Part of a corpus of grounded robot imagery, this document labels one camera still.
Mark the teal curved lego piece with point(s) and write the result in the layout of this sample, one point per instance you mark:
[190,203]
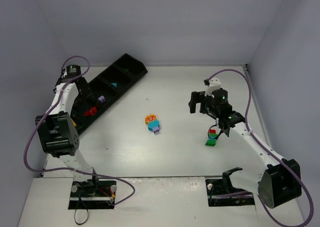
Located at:
[212,136]

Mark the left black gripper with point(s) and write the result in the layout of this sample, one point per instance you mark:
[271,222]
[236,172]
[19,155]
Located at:
[83,86]

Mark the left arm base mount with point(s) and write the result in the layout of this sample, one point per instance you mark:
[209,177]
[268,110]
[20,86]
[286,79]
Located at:
[99,197]

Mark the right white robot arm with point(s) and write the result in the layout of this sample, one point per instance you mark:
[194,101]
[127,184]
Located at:
[276,179]

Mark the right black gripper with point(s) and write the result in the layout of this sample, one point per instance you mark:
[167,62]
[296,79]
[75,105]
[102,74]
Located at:
[197,101]

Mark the lavender lego brick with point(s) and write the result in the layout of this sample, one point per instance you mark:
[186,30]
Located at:
[156,130]

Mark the black sectioned sorting tray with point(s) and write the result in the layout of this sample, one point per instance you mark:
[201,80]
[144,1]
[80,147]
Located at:
[101,86]

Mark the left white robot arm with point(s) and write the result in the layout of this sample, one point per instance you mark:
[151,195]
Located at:
[58,135]

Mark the small purple lego brick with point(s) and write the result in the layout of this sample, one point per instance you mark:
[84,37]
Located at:
[102,99]

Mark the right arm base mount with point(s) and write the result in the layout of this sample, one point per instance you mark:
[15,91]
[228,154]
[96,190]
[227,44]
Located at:
[218,196]

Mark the red round lego piece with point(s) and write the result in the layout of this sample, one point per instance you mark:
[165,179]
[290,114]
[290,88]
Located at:
[93,110]

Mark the green lego brick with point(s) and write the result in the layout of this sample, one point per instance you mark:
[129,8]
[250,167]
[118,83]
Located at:
[211,142]

